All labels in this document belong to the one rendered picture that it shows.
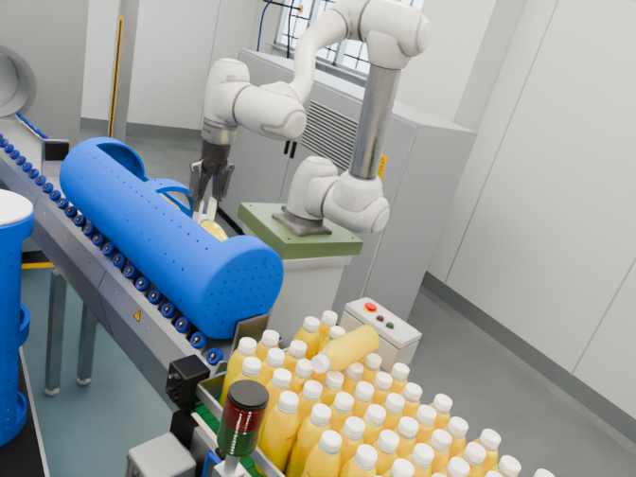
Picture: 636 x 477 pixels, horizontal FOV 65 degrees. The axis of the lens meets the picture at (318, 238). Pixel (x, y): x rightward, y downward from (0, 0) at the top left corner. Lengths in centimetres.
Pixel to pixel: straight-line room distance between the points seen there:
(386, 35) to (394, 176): 136
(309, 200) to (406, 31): 66
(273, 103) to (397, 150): 168
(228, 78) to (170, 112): 552
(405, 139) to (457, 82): 118
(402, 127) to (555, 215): 137
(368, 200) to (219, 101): 66
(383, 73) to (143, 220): 83
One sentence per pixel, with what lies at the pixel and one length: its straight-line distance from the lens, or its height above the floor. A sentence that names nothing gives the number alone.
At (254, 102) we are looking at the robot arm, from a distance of 123.
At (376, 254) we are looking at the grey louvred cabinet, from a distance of 296.
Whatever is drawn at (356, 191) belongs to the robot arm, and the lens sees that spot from 172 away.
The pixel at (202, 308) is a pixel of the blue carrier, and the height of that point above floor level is 108.
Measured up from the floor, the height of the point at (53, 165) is 98.
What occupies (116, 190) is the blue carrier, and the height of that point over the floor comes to 118.
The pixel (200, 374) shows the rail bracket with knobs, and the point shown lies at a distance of 121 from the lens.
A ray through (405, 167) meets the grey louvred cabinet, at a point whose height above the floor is 121.
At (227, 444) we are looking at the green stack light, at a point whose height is 118.
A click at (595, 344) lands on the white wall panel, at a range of 368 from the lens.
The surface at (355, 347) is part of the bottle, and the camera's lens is 116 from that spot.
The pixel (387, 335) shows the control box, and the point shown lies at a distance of 135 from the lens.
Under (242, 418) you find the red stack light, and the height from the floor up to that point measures 124.
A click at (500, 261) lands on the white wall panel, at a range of 393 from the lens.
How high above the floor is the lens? 177
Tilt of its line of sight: 22 degrees down
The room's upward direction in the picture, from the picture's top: 16 degrees clockwise
